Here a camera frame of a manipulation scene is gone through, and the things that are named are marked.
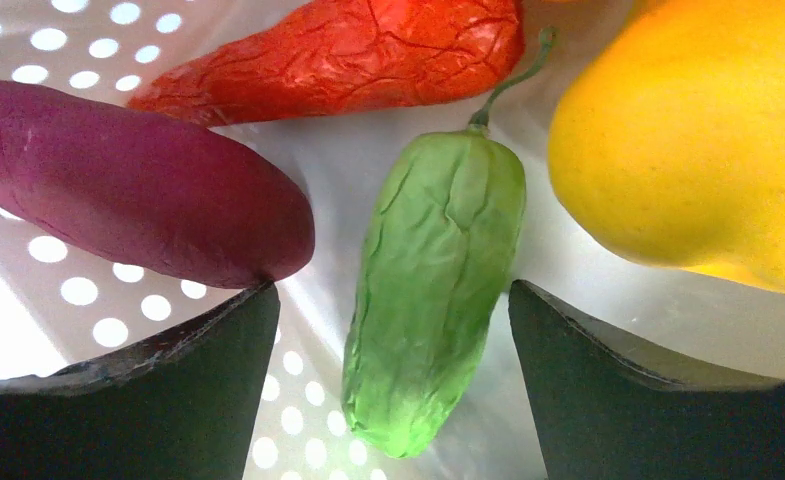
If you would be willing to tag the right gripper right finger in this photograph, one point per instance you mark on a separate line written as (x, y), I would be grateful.
(608, 404)

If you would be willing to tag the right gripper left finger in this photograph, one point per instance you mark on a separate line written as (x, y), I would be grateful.
(180, 404)

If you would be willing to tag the light green pepper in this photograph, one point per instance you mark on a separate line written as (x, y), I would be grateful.
(437, 254)

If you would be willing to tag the yellow lemon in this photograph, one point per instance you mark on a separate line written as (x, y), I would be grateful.
(669, 148)

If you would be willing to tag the purple sweet potato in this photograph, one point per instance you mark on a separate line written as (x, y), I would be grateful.
(145, 189)

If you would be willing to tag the red chili pepper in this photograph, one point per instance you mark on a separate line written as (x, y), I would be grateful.
(340, 57)

